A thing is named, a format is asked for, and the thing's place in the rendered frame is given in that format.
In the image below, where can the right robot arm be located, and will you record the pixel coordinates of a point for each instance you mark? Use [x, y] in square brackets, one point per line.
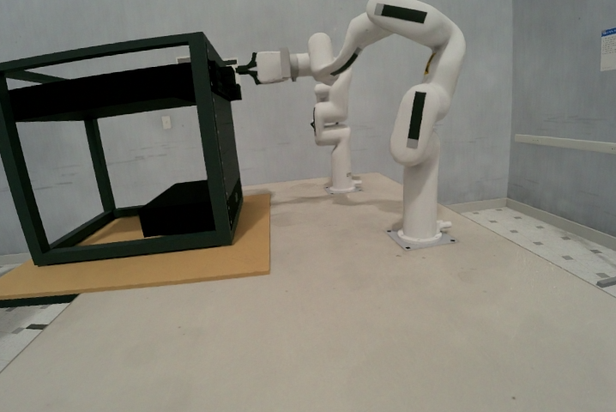
[333, 109]

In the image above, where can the dark green open box frame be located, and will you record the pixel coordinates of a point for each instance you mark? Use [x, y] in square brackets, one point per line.
[184, 207]

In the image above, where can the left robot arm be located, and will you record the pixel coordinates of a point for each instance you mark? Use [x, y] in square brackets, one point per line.
[413, 143]

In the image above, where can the tan flat board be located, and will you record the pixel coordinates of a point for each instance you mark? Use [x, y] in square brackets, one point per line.
[248, 255]

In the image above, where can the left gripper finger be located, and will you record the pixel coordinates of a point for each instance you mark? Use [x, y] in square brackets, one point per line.
[250, 64]
[252, 73]

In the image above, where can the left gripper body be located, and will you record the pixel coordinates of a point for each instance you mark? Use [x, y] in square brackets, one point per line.
[269, 67]

